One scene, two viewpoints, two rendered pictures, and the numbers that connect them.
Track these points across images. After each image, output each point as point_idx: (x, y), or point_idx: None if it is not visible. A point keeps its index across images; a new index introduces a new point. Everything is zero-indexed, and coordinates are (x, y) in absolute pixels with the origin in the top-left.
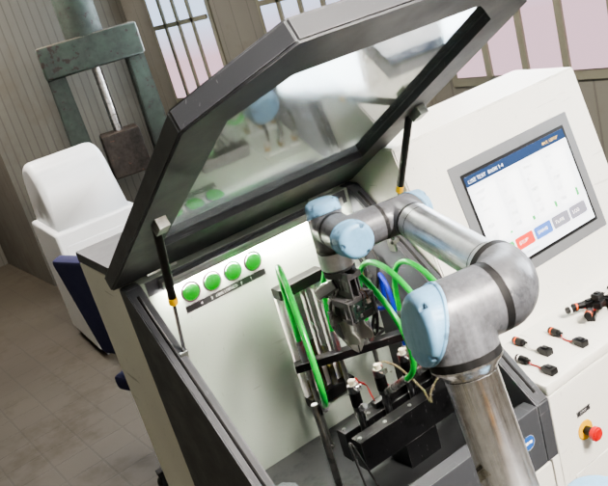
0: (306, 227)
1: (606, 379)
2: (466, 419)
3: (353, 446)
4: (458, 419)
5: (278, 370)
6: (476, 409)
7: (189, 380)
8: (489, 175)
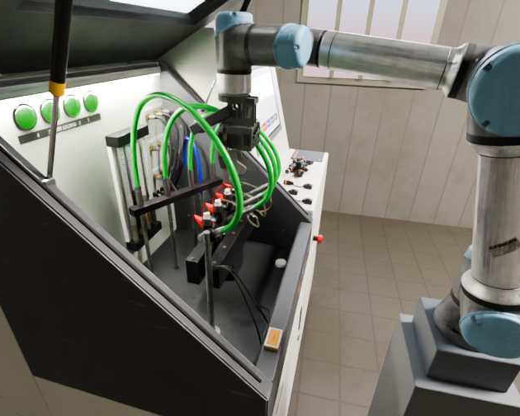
0: (132, 84)
1: (317, 208)
2: None
3: (230, 267)
4: (503, 197)
5: (107, 218)
6: None
7: (68, 215)
8: (252, 78)
